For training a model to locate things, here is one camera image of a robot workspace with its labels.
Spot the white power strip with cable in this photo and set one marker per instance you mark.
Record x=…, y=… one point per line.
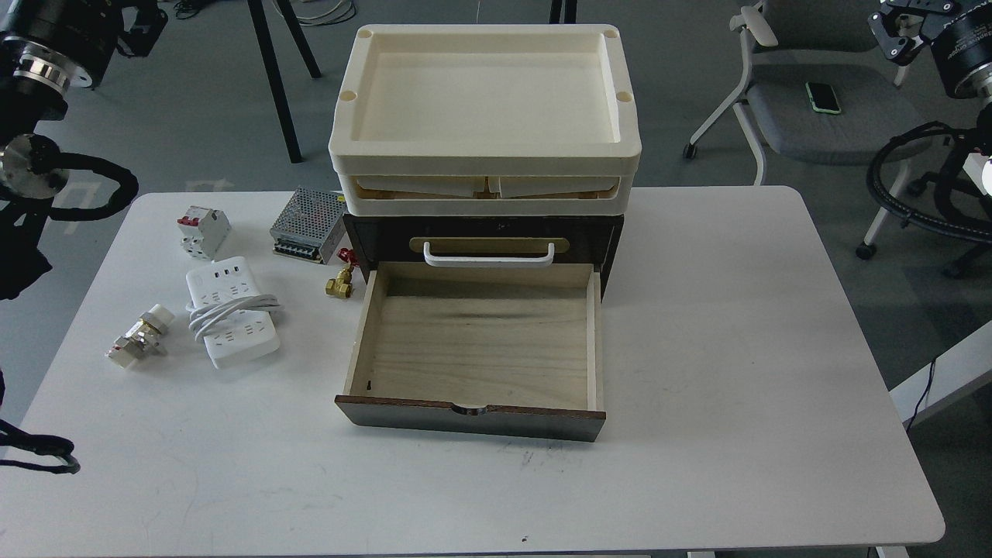
x=229, y=314

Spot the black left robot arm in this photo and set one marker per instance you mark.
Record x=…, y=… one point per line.
x=48, y=47

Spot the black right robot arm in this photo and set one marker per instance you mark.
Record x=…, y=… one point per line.
x=958, y=36

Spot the open wooden drawer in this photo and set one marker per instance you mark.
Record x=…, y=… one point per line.
x=510, y=352

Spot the cream plastic stacked tray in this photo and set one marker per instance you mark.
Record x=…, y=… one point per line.
x=486, y=120

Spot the metal mesh power supply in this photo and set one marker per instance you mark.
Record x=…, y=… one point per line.
x=310, y=225

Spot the black table legs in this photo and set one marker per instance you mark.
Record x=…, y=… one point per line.
x=273, y=73

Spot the white red circuit breaker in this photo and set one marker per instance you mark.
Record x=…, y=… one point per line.
x=203, y=231

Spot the metal white pipe fitting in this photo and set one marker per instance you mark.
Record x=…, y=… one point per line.
x=143, y=338

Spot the grey office chair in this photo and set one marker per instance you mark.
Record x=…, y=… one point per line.
x=770, y=102

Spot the green cased smartphone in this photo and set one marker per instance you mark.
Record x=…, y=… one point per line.
x=822, y=98

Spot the white drawer handle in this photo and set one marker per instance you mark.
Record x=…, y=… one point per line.
x=489, y=262

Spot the brass valve with red handle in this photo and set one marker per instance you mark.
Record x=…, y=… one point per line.
x=340, y=286

